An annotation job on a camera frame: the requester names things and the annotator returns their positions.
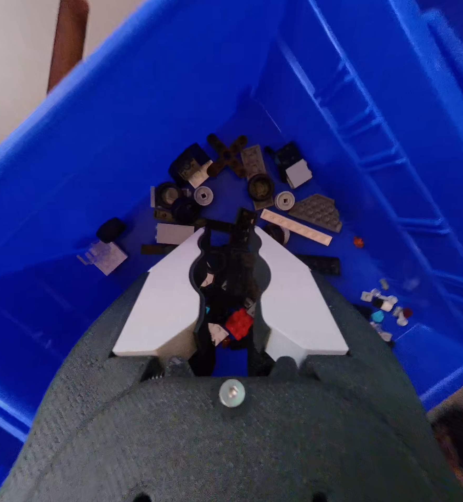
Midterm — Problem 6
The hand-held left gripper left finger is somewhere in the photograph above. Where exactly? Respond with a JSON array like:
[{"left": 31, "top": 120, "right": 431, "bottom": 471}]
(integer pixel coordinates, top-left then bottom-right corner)
[{"left": 112, "top": 225, "right": 216, "bottom": 377}]

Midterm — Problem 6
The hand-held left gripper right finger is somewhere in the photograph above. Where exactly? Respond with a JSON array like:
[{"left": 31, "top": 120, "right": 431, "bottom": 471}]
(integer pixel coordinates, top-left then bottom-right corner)
[{"left": 249, "top": 225, "right": 350, "bottom": 375}]

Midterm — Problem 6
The red toy brick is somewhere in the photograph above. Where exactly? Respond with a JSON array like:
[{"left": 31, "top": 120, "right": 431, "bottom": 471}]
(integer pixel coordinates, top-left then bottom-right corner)
[{"left": 224, "top": 308, "right": 254, "bottom": 341}]

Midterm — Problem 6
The blue plastic bin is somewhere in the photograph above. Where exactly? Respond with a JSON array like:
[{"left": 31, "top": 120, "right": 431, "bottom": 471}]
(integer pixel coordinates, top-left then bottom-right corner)
[{"left": 0, "top": 0, "right": 463, "bottom": 502}]

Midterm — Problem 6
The short black toy plate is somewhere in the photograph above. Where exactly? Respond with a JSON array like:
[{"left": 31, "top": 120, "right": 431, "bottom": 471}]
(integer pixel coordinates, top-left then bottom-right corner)
[{"left": 296, "top": 254, "right": 341, "bottom": 276}]

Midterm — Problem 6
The transparent toy plate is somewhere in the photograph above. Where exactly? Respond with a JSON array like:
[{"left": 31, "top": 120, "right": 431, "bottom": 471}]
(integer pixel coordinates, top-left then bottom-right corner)
[{"left": 76, "top": 240, "right": 129, "bottom": 276}]

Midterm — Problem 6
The white toy tile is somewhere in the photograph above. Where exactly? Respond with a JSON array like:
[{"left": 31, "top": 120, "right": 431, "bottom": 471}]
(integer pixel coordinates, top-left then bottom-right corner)
[{"left": 156, "top": 223, "right": 195, "bottom": 244}]

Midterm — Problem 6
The black tyre with white hub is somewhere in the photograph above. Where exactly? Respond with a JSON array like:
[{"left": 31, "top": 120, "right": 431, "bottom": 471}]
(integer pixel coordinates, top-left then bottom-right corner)
[{"left": 264, "top": 224, "right": 291, "bottom": 244}]

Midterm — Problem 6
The long white toy plate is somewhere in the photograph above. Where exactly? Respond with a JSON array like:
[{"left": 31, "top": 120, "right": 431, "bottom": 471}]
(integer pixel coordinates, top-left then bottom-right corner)
[{"left": 260, "top": 209, "right": 333, "bottom": 246}]

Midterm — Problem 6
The cluster of small toy parts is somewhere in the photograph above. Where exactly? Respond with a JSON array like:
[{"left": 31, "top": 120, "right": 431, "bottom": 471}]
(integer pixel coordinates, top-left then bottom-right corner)
[{"left": 360, "top": 278, "right": 413, "bottom": 342}]

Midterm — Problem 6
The small black toy tyre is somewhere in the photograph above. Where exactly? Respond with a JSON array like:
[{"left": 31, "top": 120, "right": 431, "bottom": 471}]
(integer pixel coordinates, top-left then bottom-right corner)
[{"left": 96, "top": 217, "right": 126, "bottom": 244}]

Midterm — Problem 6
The long black toy plate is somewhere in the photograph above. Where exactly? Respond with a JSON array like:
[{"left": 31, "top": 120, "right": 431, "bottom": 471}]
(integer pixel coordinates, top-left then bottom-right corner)
[{"left": 228, "top": 207, "right": 257, "bottom": 299}]

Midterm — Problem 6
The dark grey wedge plate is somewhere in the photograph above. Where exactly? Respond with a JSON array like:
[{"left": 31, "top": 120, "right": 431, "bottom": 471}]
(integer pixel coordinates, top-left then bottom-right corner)
[{"left": 287, "top": 193, "right": 344, "bottom": 233}]

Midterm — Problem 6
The black wheel assembly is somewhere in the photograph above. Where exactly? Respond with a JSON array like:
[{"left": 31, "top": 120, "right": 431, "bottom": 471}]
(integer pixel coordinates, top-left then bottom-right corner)
[{"left": 150, "top": 181, "right": 202, "bottom": 222}]

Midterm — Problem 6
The black brick with white tile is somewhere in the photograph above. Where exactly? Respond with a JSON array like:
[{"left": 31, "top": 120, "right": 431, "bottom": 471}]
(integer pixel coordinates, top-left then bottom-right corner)
[{"left": 265, "top": 141, "right": 312, "bottom": 190}]

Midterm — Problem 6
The black and white curved assembly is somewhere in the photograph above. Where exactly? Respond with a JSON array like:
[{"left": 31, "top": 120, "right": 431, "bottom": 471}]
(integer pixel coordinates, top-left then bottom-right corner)
[{"left": 169, "top": 142, "right": 212, "bottom": 189}]

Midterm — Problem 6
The narrow grey toy plate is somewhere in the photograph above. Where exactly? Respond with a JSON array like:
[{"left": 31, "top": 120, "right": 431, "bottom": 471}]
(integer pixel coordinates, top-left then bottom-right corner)
[{"left": 240, "top": 144, "right": 276, "bottom": 211}]

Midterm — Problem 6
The black cross-shaped toy piece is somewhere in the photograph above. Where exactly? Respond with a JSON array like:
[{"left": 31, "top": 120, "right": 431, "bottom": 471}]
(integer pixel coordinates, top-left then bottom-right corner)
[{"left": 206, "top": 133, "right": 250, "bottom": 179}]

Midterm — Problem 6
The brown wooden board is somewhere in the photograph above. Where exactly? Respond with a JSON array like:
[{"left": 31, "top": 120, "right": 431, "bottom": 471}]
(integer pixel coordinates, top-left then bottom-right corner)
[{"left": 46, "top": 0, "right": 89, "bottom": 95}]

